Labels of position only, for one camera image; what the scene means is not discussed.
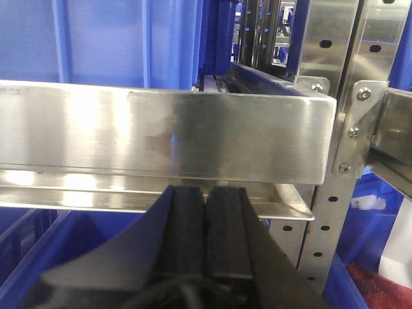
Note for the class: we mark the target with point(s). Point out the blue bin lower left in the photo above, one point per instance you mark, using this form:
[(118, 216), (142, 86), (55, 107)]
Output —
[(48, 244)]

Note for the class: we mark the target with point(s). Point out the blue bin on upper shelf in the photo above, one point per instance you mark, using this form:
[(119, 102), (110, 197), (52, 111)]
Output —
[(144, 44)]

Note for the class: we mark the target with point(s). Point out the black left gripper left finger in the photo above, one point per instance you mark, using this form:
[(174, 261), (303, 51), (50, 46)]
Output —
[(157, 262)]

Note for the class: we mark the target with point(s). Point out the blue bin lower right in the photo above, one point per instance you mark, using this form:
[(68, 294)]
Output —
[(354, 280)]

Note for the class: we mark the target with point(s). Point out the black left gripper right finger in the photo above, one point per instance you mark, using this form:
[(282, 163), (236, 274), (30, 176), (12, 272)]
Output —
[(243, 255)]

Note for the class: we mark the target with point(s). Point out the stainless steel shelf rack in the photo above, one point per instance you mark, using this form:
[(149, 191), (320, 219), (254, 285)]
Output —
[(269, 124)]

